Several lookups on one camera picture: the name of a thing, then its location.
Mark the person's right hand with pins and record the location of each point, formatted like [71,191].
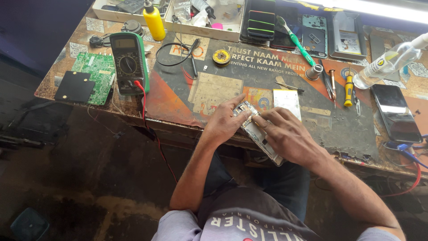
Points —
[289,137]

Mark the person's left hand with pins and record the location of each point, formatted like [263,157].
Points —
[222,122]

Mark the person's right fingers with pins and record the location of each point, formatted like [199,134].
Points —
[269,119]

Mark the smartphone with metal frame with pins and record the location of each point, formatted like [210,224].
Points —
[259,137]

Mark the white flat phone battery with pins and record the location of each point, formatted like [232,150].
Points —
[287,100]

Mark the thin metal pick tool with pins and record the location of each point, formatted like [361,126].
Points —
[289,86]

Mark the dark printed repair mat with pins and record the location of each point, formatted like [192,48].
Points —
[234,87]

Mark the small metal loupe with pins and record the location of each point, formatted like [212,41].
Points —
[314,72]

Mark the dark metal tweezers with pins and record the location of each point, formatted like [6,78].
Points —
[326,80]

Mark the blue jeans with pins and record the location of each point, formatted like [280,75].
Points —
[287,187]

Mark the green white toothbrush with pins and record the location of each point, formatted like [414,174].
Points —
[297,43]

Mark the dark phone with red edge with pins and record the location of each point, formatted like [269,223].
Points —
[284,36]

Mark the stack of black phone parts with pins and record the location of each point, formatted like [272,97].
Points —
[259,21]

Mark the grey printed t-shirt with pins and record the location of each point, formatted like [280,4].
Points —
[254,217]

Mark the pink round cap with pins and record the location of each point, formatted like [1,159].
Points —
[217,26]

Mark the white tray with small parts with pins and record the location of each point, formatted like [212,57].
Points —
[227,20]

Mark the grey opened phone with battery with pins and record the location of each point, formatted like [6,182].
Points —
[347,36]

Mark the black smartphone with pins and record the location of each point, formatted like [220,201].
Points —
[396,113]

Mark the clear spray bottle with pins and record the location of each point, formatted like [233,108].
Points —
[384,63]

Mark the black nozzle bottle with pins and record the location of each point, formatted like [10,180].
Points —
[203,6]

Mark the white tube light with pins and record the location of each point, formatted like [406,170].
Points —
[367,8]

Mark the yellow squeeze bottle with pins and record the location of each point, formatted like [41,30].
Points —
[154,23]

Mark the green black multimeter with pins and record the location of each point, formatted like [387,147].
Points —
[128,63]

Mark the round black speaker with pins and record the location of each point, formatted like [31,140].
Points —
[133,27]

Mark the green circuit board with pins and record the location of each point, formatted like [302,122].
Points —
[100,73]

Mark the white tray with dark parts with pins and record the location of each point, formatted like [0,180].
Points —
[113,13]

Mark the black square plate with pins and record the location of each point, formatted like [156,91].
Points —
[75,87]

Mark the dark blue stool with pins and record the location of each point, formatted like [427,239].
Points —
[29,225]

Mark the teal phone frame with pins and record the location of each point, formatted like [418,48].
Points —
[315,36]

